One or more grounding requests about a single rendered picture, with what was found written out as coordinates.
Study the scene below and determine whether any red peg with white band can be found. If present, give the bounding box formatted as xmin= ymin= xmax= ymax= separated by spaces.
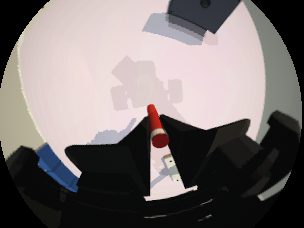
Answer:
xmin=148 ymin=105 xmax=169 ymax=147

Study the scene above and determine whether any dark grey sloped panel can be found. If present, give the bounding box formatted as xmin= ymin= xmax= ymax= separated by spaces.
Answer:
xmin=167 ymin=0 xmax=241 ymax=35

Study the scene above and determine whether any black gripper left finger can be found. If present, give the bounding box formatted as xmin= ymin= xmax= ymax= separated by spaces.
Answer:
xmin=64 ymin=117 xmax=152 ymax=197

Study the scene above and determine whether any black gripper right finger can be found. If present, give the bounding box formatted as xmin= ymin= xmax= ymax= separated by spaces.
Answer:
xmin=160 ymin=114 xmax=251 ymax=189

